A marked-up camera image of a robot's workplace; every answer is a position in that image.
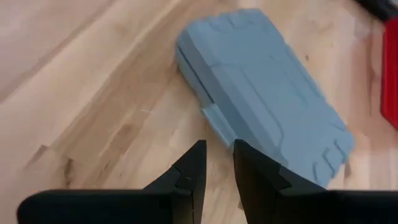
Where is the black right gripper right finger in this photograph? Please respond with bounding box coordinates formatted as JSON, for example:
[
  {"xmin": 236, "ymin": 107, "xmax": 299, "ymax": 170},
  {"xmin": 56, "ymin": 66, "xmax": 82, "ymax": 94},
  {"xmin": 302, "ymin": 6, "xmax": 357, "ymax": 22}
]
[{"xmin": 232, "ymin": 138, "xmax": 398, "ymax": 224}]

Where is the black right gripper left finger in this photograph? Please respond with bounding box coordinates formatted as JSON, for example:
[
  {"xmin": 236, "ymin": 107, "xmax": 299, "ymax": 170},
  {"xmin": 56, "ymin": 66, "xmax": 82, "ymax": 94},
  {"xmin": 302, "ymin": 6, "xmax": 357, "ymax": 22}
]
[{"xmin": 17, "ymin": 139, "xmax": 208, "ymax": 224}]

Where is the grey-blue plastic tool case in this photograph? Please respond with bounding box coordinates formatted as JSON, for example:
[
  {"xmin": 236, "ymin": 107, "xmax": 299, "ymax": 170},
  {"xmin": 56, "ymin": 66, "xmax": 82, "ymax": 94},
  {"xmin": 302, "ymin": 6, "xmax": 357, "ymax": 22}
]
[{"xmin": 175, "ymin": 7, "xmax": 356, "ymax": 189}]

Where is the red plastic bin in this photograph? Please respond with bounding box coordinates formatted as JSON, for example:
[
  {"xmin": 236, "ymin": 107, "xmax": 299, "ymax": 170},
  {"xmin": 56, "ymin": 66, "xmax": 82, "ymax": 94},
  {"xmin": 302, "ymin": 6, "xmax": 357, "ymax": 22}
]
[{"xmin": 379, "ymin": 17, "xmax": 398, "ymax": 130}]

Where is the black aluminium table frame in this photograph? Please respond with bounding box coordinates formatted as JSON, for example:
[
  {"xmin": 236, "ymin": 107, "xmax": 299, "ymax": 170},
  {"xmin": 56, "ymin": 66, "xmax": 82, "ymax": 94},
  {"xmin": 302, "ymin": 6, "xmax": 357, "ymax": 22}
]
[{"xmin": 353, "ymin": 0, "xmax": 398, "ymax": 23}]

